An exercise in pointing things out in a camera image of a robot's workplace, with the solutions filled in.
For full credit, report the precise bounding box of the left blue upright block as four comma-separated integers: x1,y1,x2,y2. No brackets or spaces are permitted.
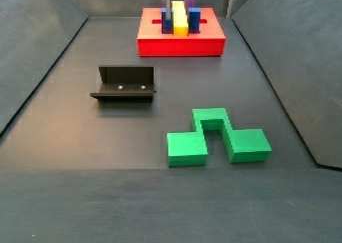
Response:
162,8,174,34

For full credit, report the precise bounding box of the red board base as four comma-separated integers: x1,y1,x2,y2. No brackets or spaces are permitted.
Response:
137,8,226,57

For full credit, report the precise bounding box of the black angle bracket fixture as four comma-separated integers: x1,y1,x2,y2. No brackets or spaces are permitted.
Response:
90,65,156,100

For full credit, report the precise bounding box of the blue upright block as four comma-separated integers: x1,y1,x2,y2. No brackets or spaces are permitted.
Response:
162,8,174,34
189,7,201,33

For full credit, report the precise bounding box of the right blue upright block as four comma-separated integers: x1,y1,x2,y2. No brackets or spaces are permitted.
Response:
189,7,201,33

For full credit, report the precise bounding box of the yellow upright block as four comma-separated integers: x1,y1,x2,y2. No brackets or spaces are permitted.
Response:
172,1,189,37

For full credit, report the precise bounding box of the green zigzag block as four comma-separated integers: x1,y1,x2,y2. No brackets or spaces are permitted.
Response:
168,108,272,167

